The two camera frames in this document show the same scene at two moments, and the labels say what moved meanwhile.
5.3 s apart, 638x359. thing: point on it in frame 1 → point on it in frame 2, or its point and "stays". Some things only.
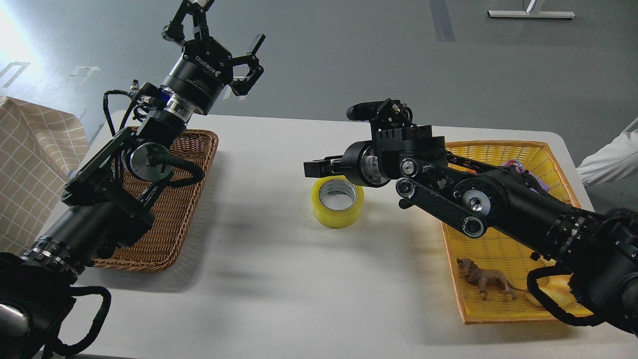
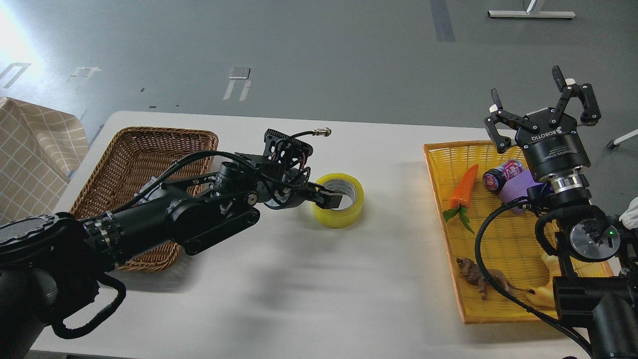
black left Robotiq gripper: [206, 68] → [293, 189]
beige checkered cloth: [38, 147] stays
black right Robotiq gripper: [362, 163] → [549, 149]
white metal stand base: [533, 14] stays
